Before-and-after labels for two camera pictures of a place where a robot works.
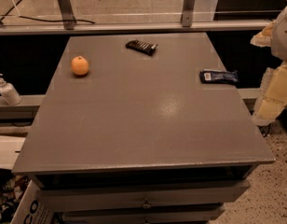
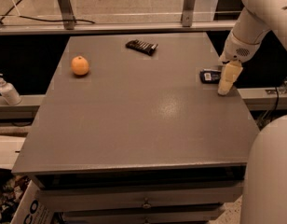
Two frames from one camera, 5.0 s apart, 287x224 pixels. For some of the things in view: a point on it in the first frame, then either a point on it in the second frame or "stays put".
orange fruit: [79, 65] stays put
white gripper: [283, 38] -> [238, 49]
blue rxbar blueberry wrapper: [218, 77] stays put
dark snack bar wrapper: [144, 47] stays put
